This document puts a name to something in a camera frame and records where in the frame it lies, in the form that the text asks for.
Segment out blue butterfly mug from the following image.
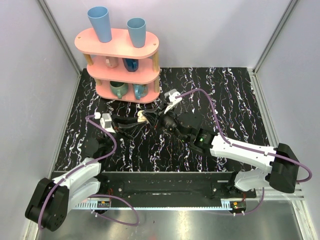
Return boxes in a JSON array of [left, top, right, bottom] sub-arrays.
[[133, 84, 149, 100]]

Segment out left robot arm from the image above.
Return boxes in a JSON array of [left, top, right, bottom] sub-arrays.
[[24, 112, 148, 232]]

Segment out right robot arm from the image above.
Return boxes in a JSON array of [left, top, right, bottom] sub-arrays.
[[138, 109, 299, 199]]

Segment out right controller board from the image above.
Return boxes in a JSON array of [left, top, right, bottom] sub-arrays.
[[231, 201, 247, 211]]

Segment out pink mug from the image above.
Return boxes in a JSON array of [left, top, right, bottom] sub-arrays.
[[105, 56, 119, 69]]

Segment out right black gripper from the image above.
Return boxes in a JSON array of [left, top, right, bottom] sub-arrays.
[[142, 101, 189, 143]]

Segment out short light blue cup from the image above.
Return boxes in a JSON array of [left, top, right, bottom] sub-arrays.
[[127, 17, 146, 48]]

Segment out pink three-tier wooden shelf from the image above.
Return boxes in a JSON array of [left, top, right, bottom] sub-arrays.
[[74, 28, 160, 104]]

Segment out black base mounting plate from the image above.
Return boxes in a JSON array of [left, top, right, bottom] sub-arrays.
[[96, 172, 257, 209]]

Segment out tall light blue cup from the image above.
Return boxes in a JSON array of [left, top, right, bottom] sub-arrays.
[[87, 6, 112, 43]]

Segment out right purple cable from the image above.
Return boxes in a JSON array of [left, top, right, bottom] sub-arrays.
[[176, 88, 313, 216]]

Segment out green ceramic mug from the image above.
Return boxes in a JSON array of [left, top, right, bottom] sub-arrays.
[[109, 81, 129, 99]]

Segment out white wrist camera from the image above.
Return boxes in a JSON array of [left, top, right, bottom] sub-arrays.
[[164, 89, 182, 114], [94, 112, 112, 127]]

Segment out left controller board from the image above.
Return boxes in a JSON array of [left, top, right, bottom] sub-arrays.
[[97, 199, 111, 209]]

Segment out dark blue mug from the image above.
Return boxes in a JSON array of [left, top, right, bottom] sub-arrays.
[[122, 58, 139, 72]]

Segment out controller board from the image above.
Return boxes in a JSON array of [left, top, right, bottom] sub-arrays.
[[231, 201, 247, 211], [97, 199, 111, 209]]

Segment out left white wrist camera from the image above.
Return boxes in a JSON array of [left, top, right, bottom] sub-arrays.
[[94, 112, 112, 127]]

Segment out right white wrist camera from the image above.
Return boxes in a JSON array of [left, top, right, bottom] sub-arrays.
[[164, 89, 182, 114]]

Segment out beige earbud charging case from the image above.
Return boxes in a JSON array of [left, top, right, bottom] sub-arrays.
[[137, 110, 147, 123]]

